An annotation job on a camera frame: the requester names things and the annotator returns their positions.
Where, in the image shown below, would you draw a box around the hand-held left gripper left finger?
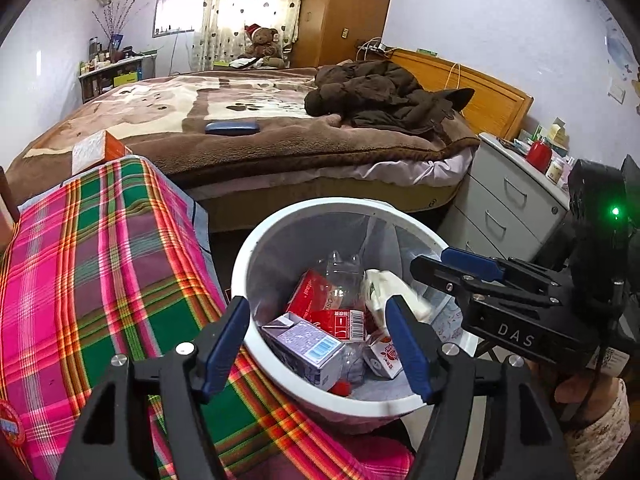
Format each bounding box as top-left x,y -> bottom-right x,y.
56,296 -> 251,480

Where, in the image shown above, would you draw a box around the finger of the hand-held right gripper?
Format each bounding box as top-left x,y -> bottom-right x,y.
440,247 -> 566,291
410,255 -> 561,306

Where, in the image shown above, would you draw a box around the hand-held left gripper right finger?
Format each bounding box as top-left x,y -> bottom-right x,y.
385,294 -> 576,480

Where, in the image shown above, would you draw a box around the white carton with red print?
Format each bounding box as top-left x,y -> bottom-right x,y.
364,334 -> 404,379

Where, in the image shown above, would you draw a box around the white tissue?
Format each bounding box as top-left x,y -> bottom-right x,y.
362,269 -> 432,322

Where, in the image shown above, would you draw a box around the white trash bin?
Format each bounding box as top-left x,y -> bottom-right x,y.
231,197 -> 476,421

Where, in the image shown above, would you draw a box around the purple milk carton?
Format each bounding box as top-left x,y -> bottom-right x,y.
262,312 -> 347,391

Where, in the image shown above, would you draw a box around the clear plastic bottle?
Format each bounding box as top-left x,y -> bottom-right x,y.
320,254 -> 367,311

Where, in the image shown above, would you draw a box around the red drink carton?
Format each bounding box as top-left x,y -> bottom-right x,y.
285,269 -> 366,342

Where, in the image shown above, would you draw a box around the person's right hand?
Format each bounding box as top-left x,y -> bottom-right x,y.
530,360 -> 621,411

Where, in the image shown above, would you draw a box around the white nightstand with drawers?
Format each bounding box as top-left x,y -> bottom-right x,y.
440,132 -> 576,266

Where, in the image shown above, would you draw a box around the pale pink bed sheet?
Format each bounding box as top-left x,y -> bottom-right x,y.
185,145 -> 476,201

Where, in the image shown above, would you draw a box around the red cup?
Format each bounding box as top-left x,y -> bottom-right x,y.
526,139 -> 552,172

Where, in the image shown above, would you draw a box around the pale yellow box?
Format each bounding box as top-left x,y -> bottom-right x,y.
547,119 -> 569,149

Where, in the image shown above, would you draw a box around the clear bin liner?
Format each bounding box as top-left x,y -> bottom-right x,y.
247,207 -> 453,403

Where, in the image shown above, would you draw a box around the plaid tablecloth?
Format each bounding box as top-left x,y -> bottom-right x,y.
0,155 -> 416,480

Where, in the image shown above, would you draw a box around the wooden headboard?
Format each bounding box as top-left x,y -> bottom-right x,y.
390,49 -> 534,142

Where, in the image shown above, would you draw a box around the brown jacket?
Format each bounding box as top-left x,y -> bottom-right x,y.
304,60 -> 476,137

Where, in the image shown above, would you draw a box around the bed with brown blanket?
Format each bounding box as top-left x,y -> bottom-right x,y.
5,66 -> 481,196

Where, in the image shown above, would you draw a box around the dark blue case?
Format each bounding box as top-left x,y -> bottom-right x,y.
205,121 -> 262,136

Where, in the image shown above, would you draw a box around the red round lid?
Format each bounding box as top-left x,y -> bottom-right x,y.
0,400 -> 26,447

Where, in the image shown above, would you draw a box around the orange tissue box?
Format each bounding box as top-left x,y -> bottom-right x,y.
72,130 -> 133,176

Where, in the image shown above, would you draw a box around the power strip with plugs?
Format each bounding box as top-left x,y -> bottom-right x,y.
356,39 -> 392,57

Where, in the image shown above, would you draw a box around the wooden wardrobe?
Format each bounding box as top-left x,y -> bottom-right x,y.
290,0 -> 399,68

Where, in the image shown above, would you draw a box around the brown teddy bear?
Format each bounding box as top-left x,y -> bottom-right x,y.
237,23 -> 287,68

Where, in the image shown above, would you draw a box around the shelf with bottles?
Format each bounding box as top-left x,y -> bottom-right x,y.
77,50 -> 157,105

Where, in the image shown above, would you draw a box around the patterned curtain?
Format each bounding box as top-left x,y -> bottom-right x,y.
200,0 -> 307,72

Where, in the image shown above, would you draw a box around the white framed window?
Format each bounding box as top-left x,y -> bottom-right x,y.
152,0 -> 204,38

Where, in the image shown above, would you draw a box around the dry branches in vase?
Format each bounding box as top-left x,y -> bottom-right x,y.
92,0 -> 138,56

